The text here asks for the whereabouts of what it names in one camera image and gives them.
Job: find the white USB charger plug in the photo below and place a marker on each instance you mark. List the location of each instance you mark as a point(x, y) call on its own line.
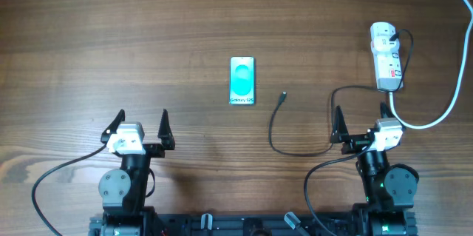
point(384, 44)

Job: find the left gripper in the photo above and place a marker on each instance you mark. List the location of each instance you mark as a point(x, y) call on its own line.
point(156, 149)

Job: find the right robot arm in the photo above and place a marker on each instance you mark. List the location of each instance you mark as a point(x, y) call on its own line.
point(389, 189)

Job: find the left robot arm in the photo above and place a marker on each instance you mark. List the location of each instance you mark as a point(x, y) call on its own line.
point(124, 190)

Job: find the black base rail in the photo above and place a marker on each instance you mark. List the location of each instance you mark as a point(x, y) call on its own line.
point(338, 223)

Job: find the Galaxy S25 smartphone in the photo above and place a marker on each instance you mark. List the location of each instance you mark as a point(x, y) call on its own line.
point(242, 81)

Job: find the white power strip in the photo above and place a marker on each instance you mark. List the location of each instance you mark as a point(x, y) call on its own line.
point(388, 71)

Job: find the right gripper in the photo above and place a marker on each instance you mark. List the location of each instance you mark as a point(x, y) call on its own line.
point(354, 142)

